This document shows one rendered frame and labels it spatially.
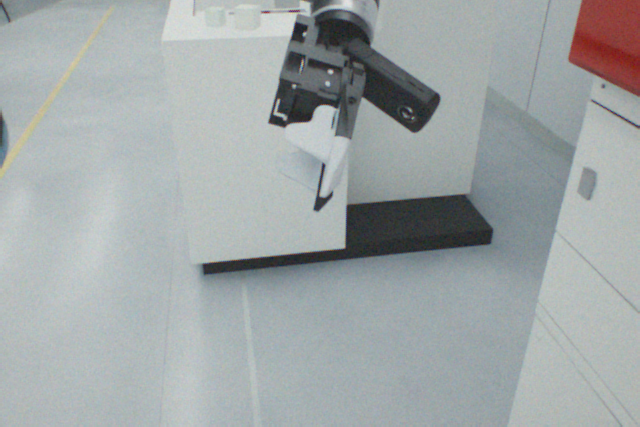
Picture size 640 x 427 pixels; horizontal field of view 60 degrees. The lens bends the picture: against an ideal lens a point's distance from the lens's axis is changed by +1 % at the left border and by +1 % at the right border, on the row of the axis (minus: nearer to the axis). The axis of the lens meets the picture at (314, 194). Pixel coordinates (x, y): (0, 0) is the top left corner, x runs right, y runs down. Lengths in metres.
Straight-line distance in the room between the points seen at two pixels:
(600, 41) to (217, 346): 1.63
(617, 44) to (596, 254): 0.27
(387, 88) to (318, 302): 1.65
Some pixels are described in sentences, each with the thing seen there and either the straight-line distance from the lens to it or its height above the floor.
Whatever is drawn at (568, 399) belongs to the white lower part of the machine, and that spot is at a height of 0.76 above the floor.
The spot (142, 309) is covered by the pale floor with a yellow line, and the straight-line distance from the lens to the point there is 2.24.
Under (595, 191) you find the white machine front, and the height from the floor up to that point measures 1.07.
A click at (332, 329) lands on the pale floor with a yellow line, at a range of 2.06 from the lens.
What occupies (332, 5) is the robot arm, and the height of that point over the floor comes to 1.30.
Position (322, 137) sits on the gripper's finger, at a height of 1.21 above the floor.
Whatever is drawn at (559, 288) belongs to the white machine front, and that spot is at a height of 0.90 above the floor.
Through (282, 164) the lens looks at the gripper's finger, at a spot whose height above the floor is 1.18.
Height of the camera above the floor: 1.42
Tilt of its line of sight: 30 degrees down
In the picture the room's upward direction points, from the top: straight up
